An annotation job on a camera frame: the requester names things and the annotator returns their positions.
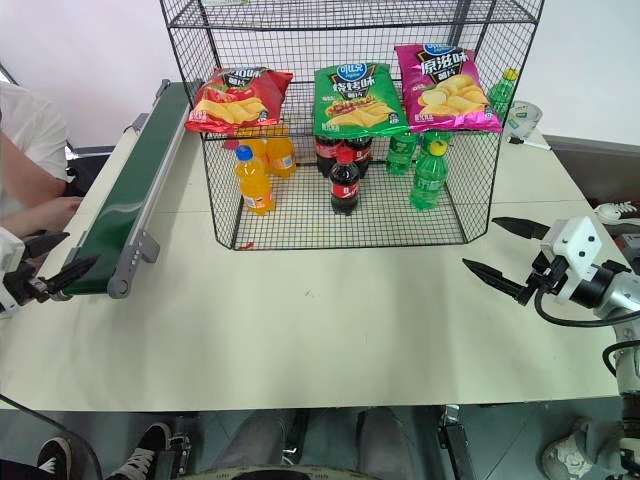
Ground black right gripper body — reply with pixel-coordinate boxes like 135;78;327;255
519;251;570;306

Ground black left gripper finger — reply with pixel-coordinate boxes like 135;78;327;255
46;255;102;297
21;231;71;262

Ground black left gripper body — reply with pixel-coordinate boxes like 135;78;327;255
3;264;52;308

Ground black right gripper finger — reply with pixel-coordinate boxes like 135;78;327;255
491;216;551;241
461;257;533;307

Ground green conveyor belt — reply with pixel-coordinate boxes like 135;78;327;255
62;78;204;300

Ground person's bare hand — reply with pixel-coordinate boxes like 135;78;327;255
51;195;85;227

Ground white marker pen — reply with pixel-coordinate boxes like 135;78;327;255
506;136;553;152

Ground black chair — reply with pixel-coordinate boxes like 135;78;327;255
64;144;119;197

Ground green soda bottle yellow cap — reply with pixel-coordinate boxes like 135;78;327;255
409;139;448;212
486;67;522;124

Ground person in white shirt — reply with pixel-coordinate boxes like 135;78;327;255
0;81;71;221

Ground magenta potato chips bag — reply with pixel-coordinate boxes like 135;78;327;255
393;43;503;135

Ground black sneaker white stripe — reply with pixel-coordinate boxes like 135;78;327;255
36;436;77;480

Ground cola bottle red cap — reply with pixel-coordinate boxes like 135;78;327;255
329;146;363;217

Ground black sneaker white laces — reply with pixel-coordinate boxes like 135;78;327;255
106;421;174;480

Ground orange soda bottle blue cap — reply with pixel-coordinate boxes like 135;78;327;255
234;144;278;217

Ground green potato chips bag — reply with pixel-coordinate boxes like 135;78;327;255
312;62;410;138

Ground red potato chips bag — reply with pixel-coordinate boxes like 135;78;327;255
184;66;295;134

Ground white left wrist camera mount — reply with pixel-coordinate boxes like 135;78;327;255
0;227;27;320

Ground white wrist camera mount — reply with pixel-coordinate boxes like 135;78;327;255
0;227;27;320
538;215;609;305

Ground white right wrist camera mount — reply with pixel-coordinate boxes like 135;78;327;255
538;215;609;305

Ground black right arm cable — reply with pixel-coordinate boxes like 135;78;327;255
533;287;640;329

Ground thin black curved cable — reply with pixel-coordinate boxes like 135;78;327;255
0;392;104;480

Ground black wire mesh rack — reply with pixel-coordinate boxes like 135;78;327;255
159;0;546;252

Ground metal table leg bracket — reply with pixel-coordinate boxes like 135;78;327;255
163;428;195;467
436;403;475;480

